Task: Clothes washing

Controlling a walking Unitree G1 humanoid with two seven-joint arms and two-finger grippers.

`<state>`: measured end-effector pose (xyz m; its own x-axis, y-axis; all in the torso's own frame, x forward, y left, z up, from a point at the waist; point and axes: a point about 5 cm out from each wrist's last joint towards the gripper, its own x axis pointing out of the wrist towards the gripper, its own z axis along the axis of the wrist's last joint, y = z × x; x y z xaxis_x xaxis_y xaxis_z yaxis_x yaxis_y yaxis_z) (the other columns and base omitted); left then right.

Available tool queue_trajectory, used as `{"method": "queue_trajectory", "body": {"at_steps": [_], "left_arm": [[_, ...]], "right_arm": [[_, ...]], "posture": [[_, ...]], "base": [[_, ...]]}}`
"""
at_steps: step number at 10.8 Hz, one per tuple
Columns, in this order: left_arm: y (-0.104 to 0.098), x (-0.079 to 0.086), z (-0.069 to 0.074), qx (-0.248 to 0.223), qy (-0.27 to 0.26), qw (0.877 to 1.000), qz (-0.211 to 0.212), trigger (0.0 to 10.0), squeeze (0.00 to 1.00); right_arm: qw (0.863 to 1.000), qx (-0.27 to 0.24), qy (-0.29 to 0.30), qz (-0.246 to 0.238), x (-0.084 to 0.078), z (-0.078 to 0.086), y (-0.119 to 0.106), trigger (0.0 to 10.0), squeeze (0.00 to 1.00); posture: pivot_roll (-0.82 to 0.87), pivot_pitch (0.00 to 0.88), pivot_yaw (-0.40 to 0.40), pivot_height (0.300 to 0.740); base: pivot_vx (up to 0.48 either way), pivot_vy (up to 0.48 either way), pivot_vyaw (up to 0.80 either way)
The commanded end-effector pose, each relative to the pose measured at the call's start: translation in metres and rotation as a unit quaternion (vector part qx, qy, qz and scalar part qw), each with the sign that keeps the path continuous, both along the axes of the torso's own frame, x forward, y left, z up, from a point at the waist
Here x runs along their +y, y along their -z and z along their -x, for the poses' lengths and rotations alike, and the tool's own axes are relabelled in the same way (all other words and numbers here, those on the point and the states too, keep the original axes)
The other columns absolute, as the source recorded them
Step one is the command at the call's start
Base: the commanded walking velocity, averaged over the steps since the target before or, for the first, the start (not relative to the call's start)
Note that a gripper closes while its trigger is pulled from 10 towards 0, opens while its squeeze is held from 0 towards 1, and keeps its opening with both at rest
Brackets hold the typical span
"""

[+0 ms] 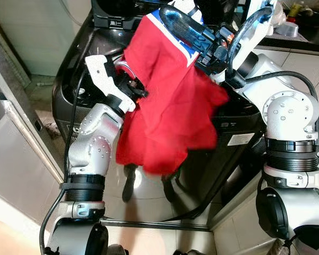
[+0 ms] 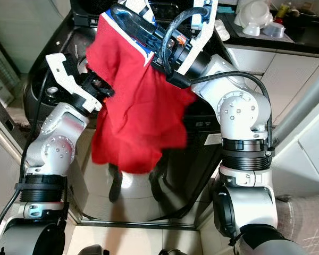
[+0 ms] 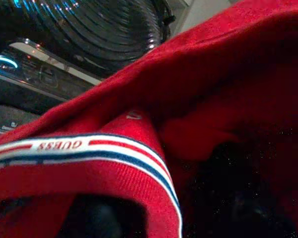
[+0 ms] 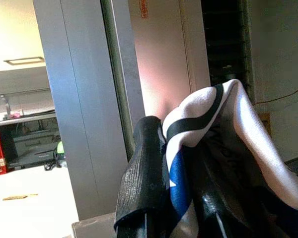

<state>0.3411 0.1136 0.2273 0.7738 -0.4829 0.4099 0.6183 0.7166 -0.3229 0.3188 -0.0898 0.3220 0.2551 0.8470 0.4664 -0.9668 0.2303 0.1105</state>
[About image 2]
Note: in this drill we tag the red garment with blue trim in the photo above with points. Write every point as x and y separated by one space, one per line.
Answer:
138 117

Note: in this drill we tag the small steel bowl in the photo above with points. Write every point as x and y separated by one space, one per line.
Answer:
273 29

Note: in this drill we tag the white washer label sticker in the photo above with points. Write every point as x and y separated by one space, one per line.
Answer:
212 138

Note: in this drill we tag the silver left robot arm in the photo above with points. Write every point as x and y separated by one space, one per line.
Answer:
53 149

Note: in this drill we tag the yellow oil bottle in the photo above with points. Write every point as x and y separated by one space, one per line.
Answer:
283 9

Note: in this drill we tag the grey woven fabric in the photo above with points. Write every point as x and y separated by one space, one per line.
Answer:
305 223

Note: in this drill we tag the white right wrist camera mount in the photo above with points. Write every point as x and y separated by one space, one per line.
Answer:
202 37

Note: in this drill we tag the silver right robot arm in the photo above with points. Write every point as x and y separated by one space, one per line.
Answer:
239 111

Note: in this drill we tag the black plastic basket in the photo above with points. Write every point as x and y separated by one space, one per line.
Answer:
85 11

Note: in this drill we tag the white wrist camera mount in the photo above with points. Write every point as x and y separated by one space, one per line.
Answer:
61 69
202 37

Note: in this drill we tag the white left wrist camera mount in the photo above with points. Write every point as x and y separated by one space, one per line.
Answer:
61 69

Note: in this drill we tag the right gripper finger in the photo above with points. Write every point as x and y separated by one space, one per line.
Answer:
144 21
130 36

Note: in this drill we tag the grey pipe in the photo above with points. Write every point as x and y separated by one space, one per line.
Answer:
305 101

